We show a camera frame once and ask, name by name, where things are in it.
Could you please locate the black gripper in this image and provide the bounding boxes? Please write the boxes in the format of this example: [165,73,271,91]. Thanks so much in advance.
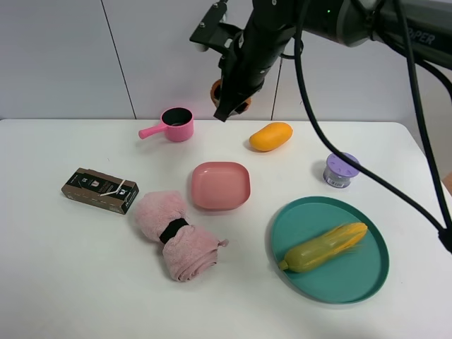
[213,20,295,122]

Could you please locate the toy fruit tart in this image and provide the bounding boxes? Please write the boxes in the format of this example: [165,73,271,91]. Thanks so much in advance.
[210,79,251,107]

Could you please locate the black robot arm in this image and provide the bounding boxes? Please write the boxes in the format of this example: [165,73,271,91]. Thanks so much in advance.
[214,1,451,121]

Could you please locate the yellow toy mango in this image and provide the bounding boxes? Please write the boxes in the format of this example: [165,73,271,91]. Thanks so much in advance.
[249,122,293,152]

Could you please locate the pink toy saucepan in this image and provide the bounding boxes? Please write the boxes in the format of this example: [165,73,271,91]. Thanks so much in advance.
[138,107,194,142]

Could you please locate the pink square plate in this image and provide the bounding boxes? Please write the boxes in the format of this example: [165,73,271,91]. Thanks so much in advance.
[191,162,251,210]

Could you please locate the purple lidded small jar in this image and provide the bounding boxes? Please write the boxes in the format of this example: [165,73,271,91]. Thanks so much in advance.
[323,153,359,189]

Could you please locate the brown capsule box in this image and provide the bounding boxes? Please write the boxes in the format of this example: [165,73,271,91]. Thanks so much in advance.
[61,168,139,215]

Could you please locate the rolled pink towel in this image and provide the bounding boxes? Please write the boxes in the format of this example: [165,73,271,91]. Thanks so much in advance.
[135,191,229,282]

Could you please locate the toy corn cob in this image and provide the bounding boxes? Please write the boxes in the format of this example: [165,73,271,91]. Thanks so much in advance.
[278,222,368,273]

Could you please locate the teal round tray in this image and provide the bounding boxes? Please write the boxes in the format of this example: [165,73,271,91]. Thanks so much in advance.
[268,196,389,304]

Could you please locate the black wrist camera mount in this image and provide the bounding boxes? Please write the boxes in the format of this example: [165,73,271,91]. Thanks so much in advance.
[189,1,242,56]

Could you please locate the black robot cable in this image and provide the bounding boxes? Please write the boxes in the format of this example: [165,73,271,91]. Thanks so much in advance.
[292,0,452,255]

